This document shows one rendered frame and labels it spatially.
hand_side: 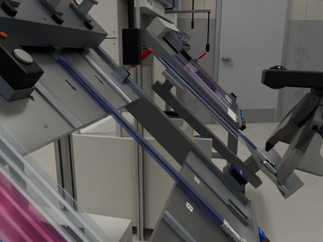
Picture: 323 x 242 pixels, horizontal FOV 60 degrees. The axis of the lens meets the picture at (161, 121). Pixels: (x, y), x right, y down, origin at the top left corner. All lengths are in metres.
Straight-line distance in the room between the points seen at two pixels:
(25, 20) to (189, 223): 0.39
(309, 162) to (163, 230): 0.23
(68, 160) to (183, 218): 0.49
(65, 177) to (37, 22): 0.53
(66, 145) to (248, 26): 3.97
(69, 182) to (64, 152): 0.10
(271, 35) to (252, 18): 0.40
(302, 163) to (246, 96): 4.19
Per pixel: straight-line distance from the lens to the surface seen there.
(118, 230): 0.82
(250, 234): 0.64
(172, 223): 0.44
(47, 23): 0.50
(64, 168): 0.88
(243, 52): 4.53
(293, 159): 0.43
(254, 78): 4.63
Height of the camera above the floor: 1.08
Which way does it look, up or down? 13 degrees down
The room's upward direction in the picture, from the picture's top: straight up
